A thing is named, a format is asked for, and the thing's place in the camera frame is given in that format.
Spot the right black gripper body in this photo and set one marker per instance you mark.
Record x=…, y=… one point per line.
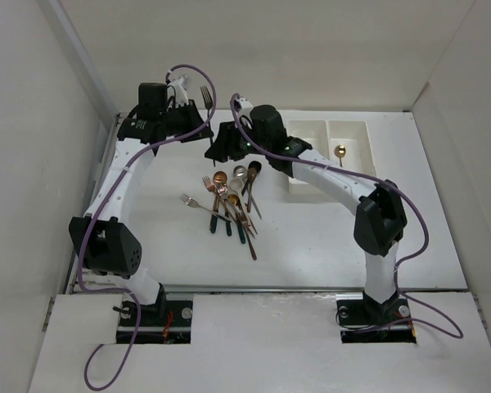
x=243, y=148

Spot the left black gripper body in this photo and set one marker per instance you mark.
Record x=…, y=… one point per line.
x=178, y=119

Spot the black fork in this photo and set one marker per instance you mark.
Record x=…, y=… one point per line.
x=207, y=98

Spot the gold spoon green handle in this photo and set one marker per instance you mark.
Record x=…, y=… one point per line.
x=340, y=152

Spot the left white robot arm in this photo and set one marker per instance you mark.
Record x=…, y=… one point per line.
x=102, y=236

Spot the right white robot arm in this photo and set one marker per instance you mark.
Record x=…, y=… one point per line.
x=377, y=208

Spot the silver spoon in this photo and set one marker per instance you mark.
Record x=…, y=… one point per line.
x=240, y=171

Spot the copper spoon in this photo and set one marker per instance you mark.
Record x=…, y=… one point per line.
x=219, y=179

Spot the black spoon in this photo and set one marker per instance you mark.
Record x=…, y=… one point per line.
x=254, y=168

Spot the white spoon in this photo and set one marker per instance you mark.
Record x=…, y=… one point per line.
x=236, y=186

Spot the rose gold fork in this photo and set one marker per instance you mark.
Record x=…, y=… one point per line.
x=210, y=187

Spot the right white container bin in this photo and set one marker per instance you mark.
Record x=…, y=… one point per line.
x=353, y=136

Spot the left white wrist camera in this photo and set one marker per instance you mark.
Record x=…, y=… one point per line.
x=177, y=90

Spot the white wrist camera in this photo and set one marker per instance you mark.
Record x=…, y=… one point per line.
x=177, y=90
x=242, y=106

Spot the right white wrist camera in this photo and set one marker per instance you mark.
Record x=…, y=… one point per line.
x=242, y=106

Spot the gold spoon dark handle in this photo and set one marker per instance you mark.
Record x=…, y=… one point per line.
x=232, y=200

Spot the long copper handle utensil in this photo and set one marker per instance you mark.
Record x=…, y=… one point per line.
x=250, y=245

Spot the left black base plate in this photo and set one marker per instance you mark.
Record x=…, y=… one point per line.
x=170, y=328

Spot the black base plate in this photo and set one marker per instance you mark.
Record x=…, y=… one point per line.
x=170, y=328
x=360, y=325

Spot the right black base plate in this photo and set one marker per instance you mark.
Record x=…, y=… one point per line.
x=360, y=325

